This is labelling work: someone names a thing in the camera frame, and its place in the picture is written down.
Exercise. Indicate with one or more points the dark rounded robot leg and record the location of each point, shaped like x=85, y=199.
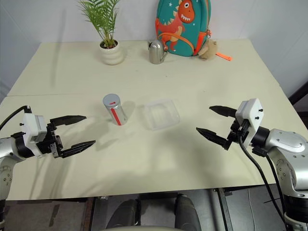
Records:
x=125, y=214
x=186, y=213

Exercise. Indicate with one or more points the beige plush toy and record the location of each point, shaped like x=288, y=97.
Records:
x=209, y=51

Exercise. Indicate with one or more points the grey tube cap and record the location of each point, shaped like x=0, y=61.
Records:
x=111, y=100

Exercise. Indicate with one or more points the silver cylinder with red stripe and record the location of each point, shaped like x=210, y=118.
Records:
x=117, y=113

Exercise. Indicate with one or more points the teal dinosaur backpack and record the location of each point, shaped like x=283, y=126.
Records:
x=184, y=26

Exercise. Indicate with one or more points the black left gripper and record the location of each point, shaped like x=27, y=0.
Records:
x=51, y=140

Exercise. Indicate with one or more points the clear plastic container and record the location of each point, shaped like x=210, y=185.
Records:
x=160, y=113

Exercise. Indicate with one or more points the white ribbed plant pot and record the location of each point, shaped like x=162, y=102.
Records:
x=111, y=53

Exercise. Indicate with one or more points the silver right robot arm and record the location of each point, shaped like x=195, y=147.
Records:
x=286, y=154

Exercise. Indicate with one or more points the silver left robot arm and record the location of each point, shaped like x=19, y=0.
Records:
x=7, y=144

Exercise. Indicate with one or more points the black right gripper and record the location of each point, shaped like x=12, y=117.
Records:
x=237, y=134

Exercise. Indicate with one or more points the silver metal watering can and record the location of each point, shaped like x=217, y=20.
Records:
x=157, y=51

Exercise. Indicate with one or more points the green potted plant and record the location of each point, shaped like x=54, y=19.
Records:
x=103, y=19

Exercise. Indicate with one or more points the black table frame leg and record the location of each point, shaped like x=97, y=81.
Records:
x=222, y=209

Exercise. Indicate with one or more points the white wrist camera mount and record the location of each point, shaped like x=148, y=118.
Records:
x=33, y=127
x=251, y=115

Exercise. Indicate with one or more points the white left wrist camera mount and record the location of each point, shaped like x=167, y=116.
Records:
x=33, y=127

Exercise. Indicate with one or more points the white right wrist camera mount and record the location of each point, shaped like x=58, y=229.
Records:
x=251, y=115

